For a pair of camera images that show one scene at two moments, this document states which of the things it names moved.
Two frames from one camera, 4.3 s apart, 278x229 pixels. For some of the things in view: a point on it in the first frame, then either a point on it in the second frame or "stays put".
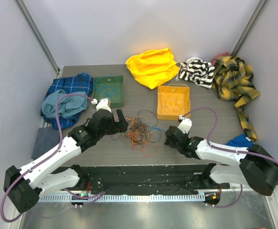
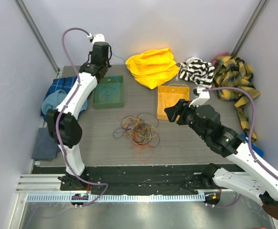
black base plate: [150, 179] stays put
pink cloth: [226, 54] stays put
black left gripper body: [111, 129] → [107, 62]
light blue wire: [157, 128] → [116, 78]
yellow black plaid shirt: [233, 79] stays put
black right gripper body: [169, 142] → [188, 117]
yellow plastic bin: [172, 101] stays put
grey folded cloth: [46, 139] stays put
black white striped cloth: [195, 69] stays put
